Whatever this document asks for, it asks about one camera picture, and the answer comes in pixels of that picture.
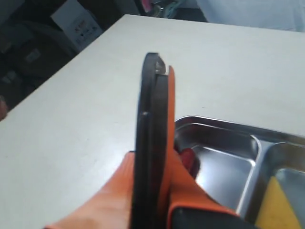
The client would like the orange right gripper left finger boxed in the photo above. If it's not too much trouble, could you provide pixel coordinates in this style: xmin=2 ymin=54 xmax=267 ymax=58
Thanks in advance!
xmin=45 ymin=152 xmax=135 ymax=229

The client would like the red toy sausage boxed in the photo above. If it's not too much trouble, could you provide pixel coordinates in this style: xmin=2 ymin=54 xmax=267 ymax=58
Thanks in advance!
xmin=179 ymin=148 xmax=200 ymax=179

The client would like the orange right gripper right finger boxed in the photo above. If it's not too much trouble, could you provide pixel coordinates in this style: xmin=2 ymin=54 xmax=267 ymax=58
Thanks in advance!
xmin=166 ymin=150 xmax=258 ymax=229

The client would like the stainless steel lunch box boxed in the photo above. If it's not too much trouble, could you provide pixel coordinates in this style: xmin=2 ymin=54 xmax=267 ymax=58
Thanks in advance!
xmin=175 ymin=116 xmax=305 ymax=225

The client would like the yellow toy cheese wedge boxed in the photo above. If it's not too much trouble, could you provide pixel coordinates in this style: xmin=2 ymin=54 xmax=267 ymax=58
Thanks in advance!
xmin=255 ymin=177 xmax=301 ymax=229

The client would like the dark transparent lunch box lid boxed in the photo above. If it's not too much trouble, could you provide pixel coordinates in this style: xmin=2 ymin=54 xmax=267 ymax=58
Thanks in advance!
xmin=129 ymin=52 xmax=170 ymax=229

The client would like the blue-grey backdrop cloth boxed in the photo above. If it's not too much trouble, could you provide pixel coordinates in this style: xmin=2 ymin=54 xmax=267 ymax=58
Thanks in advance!
xmin=197 ymin=0 xmax=305 ymax=32

